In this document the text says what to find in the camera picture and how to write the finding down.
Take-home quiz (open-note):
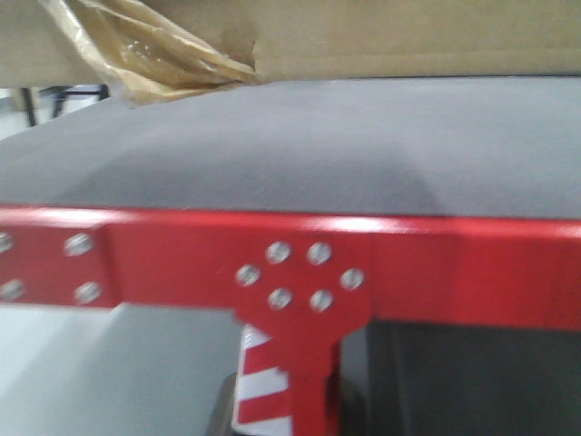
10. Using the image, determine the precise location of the brown cardboard carton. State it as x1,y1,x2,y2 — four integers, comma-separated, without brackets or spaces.
1,1,580,101

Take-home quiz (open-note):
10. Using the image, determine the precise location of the grey conveyor belt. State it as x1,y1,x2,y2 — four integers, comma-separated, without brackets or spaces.
1,77,580,219

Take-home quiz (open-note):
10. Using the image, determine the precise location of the red conveyor frame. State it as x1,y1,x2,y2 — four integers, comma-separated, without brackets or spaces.
1,206,580,435

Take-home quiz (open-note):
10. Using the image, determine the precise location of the red white striped post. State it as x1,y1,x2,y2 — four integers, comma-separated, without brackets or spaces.
231,324,292,436

